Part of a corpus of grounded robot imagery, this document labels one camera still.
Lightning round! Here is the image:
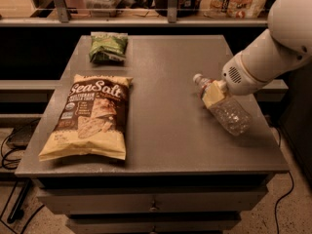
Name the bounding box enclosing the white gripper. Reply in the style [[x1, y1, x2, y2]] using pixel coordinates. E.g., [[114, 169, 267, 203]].
[[202, 51, 270, 108]]

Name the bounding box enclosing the clear plastic water bottle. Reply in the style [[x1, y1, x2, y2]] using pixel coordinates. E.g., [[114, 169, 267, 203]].
[[193, 74, 252, 137]]

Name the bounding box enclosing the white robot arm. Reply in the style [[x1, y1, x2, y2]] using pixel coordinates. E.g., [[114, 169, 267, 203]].
[[202, 0, 312, 107]]

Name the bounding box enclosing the colourful snack bag on shelf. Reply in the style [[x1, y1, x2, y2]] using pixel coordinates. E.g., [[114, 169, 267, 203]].
[[204, 0, 267, 19]]

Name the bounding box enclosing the green jalapeno chip bag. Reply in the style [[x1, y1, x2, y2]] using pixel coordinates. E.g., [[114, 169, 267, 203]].
[[89, 32, 128, 63]]

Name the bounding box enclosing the yellow sea salt chip bag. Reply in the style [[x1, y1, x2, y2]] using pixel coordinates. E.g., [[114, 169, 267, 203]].
[[39, 74, 133, 161]]

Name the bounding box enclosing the grey cabinet with drawers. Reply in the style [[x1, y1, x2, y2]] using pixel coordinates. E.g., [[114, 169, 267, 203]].
[[17, 35, 288, 234]]

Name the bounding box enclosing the round metal drawer knob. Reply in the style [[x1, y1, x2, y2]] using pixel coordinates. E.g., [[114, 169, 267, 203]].
[[149, 201, 159, 213]]

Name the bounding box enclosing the black power adapter box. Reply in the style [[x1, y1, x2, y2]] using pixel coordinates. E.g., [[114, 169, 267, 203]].
[[6, 125, 35, 148]]

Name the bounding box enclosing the black cable right floor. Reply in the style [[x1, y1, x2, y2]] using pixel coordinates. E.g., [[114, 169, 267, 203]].
[[273, 171, 295, 234]]

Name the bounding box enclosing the grey metal shelf rail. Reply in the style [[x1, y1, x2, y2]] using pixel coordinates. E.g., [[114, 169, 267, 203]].
[[0, 0, 267, 27]]

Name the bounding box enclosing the black cables left floor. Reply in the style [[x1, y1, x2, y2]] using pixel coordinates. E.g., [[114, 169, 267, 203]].
[[0, 118, 45, 234]]

